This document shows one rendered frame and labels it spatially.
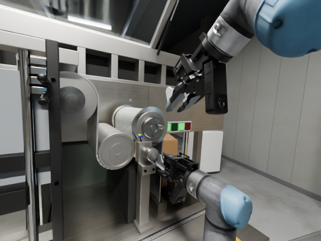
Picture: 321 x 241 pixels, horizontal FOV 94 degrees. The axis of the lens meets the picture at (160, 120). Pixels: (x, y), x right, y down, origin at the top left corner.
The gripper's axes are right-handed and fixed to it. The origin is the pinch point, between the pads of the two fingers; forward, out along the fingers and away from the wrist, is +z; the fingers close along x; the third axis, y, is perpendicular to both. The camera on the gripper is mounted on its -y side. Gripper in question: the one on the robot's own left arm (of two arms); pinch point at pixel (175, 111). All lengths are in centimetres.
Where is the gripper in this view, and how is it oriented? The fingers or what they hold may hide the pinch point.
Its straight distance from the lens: 45.3
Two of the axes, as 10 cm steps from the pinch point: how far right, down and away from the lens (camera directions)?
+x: -8.5, 0.0, -5.2
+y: -2.9, -8.3, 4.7
